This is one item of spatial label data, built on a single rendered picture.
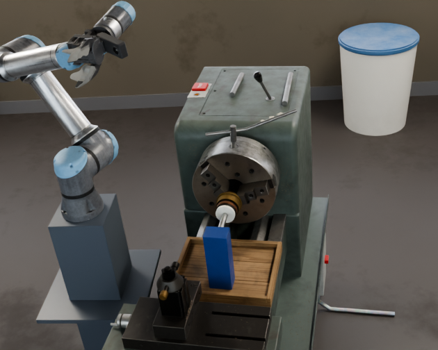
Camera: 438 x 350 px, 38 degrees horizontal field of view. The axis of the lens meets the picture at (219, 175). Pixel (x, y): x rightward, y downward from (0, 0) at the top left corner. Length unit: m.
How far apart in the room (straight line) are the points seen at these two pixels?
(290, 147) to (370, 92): 2.34
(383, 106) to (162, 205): 1.75
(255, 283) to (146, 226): 1.93
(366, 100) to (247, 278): 2.69
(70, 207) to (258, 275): 0.69
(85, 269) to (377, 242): 1.96
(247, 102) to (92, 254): 0.85
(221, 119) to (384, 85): 2.37
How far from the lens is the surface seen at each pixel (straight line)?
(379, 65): 4.55
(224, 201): 2.18
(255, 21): 5.13
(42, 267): 3.93
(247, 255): 2.31
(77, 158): 2.16
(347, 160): 4.52
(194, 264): 2.30
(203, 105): 2.54
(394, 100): 4.72
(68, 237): 2.28
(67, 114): 2.27
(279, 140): 2.35
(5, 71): 2.16
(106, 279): 2.36
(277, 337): 1.96
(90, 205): 2.24
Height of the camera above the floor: 2.36
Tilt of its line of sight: 32 degrees down
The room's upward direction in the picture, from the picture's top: 6 degrees counter-clockwise
